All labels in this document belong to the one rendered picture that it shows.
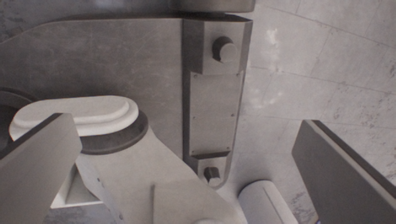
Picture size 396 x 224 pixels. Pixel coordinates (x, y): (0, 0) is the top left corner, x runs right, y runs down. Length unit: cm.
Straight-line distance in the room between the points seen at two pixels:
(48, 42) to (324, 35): 80
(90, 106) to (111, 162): 11
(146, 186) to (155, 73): 26
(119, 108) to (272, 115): 63
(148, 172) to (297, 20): 64
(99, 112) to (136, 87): 15
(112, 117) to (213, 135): 29
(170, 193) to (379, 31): 94
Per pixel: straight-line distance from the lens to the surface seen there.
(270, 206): 102
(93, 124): 35
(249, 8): 48
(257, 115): 83
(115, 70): 48
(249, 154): 95
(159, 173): 31
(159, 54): 46
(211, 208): 23
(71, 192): 51
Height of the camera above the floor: 61
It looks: 57 degrees down
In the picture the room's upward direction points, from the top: 158 degrees clockwise
